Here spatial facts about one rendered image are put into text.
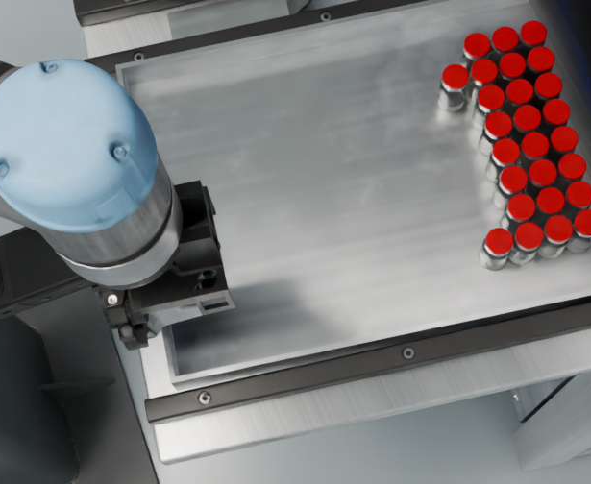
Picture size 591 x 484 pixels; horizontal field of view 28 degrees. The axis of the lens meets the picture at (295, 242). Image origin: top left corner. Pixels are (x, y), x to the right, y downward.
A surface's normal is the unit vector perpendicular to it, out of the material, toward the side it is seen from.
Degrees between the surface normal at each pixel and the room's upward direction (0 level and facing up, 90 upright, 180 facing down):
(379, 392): 0
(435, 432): 0
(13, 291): 29
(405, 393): 0
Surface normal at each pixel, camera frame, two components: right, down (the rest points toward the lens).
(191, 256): 0.21, 0.94
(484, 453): -0.04, -0.28
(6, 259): -0.50, -0.10
